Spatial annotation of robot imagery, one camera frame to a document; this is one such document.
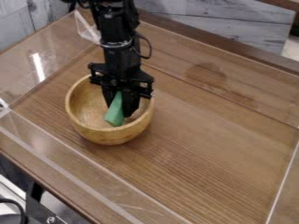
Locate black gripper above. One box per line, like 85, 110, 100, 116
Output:
88, 43, 155, 117

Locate green rectangular block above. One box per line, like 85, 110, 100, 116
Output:
104, 91, 126, 127

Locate brown wooden bowl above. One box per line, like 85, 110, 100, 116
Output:
65, 75, 155, 145

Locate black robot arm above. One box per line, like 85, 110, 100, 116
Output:
61, 0, 155, 117

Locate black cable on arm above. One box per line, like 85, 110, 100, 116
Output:
132, 31, 154, 60

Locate clear acrylic corner bracket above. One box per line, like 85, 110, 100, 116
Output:
73, 10, 101, 45

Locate clear acrylic tray wall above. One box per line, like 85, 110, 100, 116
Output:
0, 14, 299, 224

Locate black table leg bracket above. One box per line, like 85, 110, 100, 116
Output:
25, 182, 67, 224

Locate black floor cable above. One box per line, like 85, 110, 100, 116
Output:
0, 198, 28, 224

